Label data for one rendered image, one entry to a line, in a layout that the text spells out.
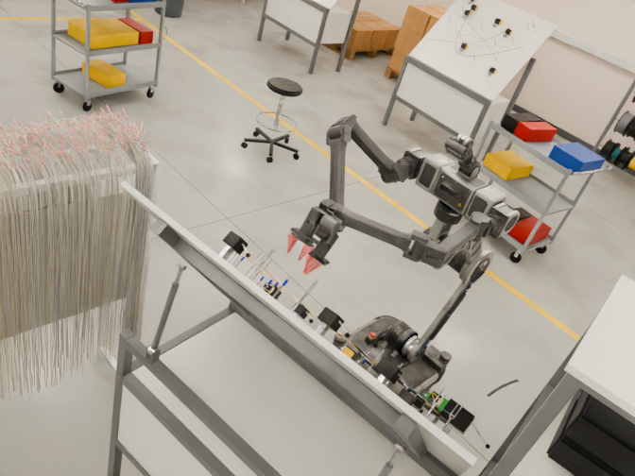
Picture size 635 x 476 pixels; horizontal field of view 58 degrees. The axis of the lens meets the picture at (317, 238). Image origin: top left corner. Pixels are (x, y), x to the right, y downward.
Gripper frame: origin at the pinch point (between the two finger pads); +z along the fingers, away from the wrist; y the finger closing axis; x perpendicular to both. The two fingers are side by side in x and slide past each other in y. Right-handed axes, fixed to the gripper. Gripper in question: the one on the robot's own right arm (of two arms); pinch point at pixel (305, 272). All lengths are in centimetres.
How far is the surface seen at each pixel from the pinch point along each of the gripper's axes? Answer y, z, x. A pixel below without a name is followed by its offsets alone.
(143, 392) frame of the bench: -11, 70, -28
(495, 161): -59, -178, 278
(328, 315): 46, 6, -58
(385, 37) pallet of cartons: -407, -368, 510
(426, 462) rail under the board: 77, 31, 22
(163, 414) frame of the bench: 1, 71, -27
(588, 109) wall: -96, -413, 572
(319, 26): -381, -264, 346
